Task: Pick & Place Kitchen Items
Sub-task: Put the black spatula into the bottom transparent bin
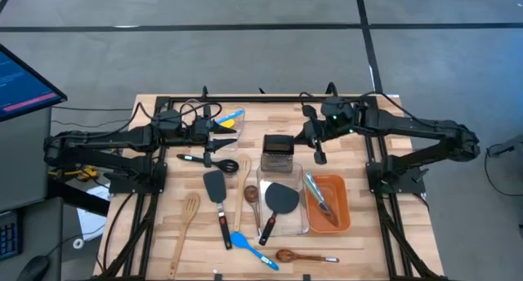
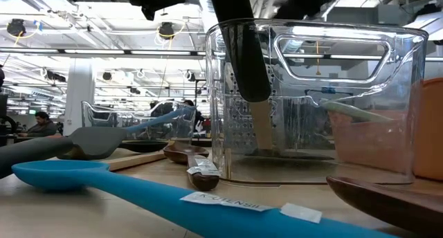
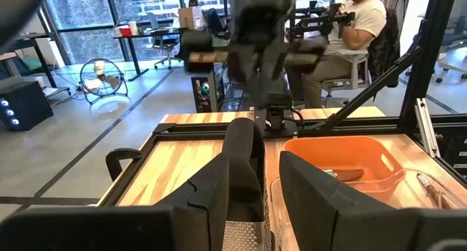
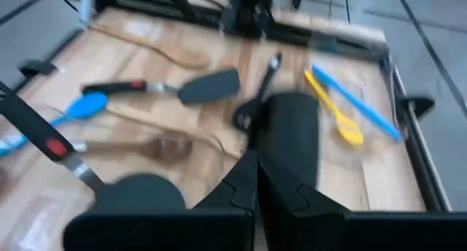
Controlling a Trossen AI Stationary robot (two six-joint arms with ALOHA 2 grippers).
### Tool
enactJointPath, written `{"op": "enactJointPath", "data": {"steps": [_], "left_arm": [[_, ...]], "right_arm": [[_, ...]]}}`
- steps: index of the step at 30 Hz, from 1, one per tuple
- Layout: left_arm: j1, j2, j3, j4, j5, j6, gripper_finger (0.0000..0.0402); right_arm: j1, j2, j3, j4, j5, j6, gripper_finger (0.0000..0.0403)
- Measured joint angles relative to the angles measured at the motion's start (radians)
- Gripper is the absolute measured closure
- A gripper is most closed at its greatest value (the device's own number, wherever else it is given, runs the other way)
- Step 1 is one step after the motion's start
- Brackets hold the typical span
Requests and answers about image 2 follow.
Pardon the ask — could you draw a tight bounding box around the narrow wooden slotted spatula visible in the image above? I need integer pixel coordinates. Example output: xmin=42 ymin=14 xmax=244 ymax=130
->
xmin=103 ymin=147 xmax=168 ymax=172

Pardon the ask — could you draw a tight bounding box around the orange plastic bin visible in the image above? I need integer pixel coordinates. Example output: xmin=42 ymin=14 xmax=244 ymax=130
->
xmin=328 ymin=77 xmax=443 ymax=182

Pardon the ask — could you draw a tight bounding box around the white building column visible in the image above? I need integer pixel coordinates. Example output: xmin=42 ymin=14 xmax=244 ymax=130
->
xmin=64 ymin=59 xmax=95 ymax=135

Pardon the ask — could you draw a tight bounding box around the large blue silicone spoon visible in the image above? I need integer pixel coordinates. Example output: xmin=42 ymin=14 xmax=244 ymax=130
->
xmin=125 ymin=105 xmax=197 ymax=134

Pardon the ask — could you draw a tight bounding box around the steel box grater black top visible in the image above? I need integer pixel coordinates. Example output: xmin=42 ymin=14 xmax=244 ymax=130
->
xmin=221 ymin=63 xmax=325 ymax=154

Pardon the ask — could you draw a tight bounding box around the black round turner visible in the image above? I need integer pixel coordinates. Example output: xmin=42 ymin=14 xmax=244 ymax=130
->
xmin=207 ymin=0 xmax=335 ymax=163

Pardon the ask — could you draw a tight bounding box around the person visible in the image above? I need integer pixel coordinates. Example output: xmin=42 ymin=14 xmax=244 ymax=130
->
xmin=182 ymin=99 xmax=206 ymax=132
xmin=19 ymin=111 xmax=59 ymax=138

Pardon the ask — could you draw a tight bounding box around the wide clear plastic bin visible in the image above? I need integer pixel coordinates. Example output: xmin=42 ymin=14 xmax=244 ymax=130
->
xmin=81 ymin=100 xmax=199 ymax=144

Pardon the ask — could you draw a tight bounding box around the small blue silicone spoon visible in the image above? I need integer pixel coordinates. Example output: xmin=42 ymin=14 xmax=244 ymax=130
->
xmin=11 ymin=161 xmax=399 ymax=238

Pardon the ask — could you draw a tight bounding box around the grey square turner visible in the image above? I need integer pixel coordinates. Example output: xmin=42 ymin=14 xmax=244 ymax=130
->
xmin=0 ymin=126 xmax=128 ymax=179

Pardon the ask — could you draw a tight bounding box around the tall clear plastic bin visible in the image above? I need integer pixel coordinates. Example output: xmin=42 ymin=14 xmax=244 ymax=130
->
xmin=205 ymin=18 xmax=430 ymax=185

